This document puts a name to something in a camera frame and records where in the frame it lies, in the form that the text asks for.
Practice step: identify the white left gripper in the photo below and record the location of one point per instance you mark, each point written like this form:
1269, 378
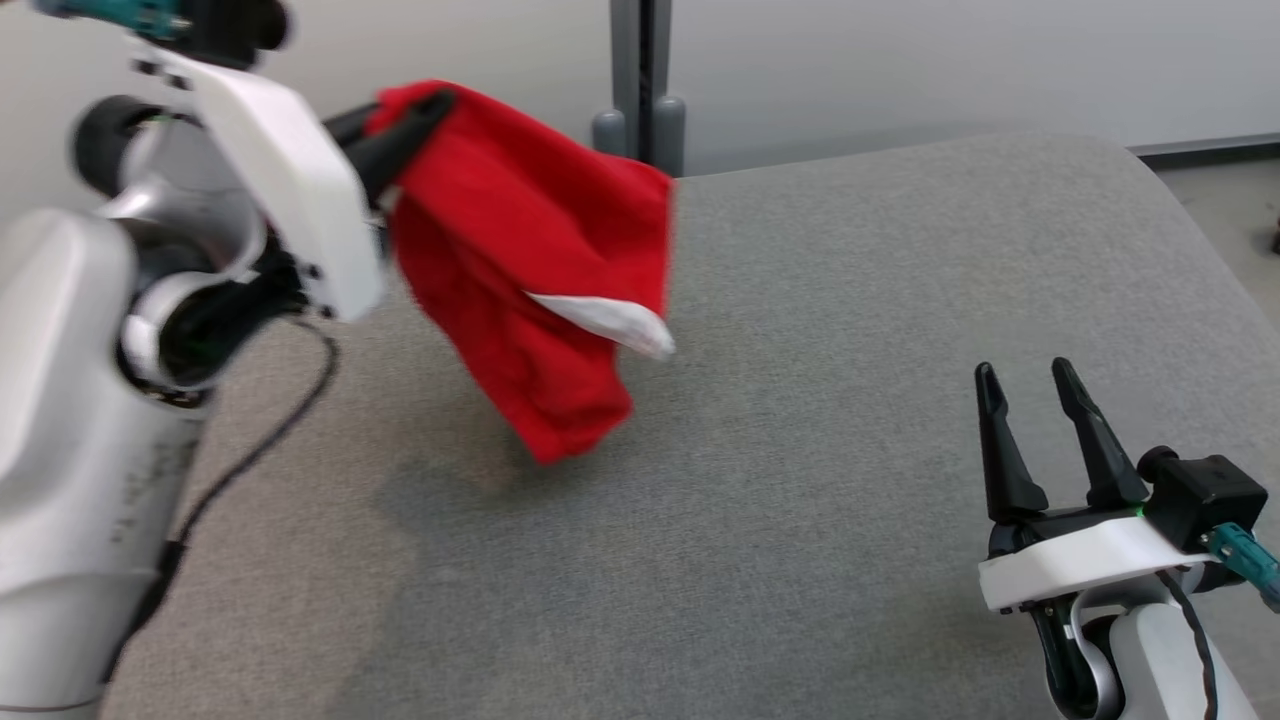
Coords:
290, 180

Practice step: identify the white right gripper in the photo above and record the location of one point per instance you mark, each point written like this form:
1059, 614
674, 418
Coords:
1080, 560

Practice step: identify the red shorts with white stripe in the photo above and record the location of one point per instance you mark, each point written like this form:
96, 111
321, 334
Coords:
520, 240

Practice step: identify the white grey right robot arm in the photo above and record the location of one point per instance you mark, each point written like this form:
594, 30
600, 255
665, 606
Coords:
1150, 660

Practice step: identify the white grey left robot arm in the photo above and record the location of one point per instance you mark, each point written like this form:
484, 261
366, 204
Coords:
60, 450

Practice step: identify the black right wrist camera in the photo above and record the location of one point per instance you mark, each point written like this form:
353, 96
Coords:
1205, 495

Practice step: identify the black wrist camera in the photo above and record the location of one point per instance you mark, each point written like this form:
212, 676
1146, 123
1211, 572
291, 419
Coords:
235, 25
1205, 495

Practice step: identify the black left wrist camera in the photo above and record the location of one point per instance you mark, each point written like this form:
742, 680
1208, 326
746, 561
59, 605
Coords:
235, 25

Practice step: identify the grey partition post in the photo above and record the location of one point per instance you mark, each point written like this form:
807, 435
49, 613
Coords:
640, 90

